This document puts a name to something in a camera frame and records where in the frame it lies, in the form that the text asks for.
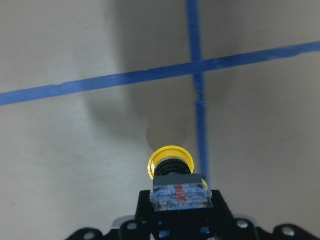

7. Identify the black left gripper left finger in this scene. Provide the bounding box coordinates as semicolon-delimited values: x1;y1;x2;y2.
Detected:
135;190;160;240

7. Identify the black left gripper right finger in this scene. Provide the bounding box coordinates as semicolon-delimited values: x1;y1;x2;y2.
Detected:
206;190;235;240

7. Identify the yellow push button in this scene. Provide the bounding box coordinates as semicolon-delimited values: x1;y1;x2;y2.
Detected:
147;145;214;212

